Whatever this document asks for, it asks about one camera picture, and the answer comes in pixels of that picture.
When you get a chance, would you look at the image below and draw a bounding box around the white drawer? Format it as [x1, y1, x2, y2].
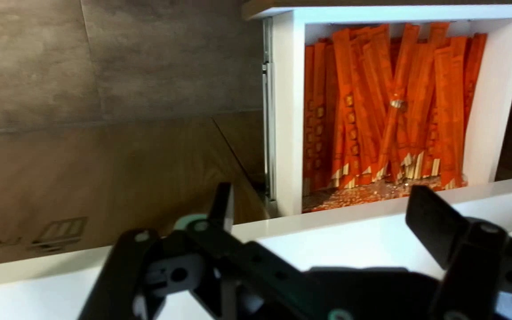
[244, 0, 512, 219]

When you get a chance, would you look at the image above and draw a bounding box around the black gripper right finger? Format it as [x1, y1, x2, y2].
[406, 183, 512, 320]

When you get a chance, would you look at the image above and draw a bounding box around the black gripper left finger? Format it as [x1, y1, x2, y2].
[77, 180, 306, 320]

